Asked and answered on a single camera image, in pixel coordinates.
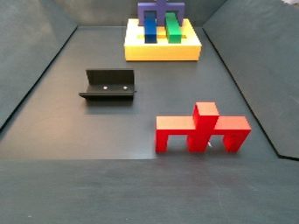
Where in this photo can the blue long bar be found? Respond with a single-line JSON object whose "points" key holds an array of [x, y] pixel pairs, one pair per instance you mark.
{"points": [[150, 31]]}

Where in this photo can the yellow slotted board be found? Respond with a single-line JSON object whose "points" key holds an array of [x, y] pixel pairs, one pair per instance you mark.
{"points": [[160, 51]]}

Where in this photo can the black angled bracket holder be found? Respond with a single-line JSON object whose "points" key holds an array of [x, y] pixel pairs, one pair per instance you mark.
{"points": [[110, 84]]}

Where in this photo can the green long bar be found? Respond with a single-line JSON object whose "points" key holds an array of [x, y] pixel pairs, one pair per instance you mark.
{"points": [[172, 28]]}

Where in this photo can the red three-legged block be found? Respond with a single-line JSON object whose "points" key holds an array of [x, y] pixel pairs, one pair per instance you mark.
{"points": [[199, 127]]}

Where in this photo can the purple three-legged block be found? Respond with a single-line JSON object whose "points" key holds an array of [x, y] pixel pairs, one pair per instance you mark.
{"points": [[160, 7]]}

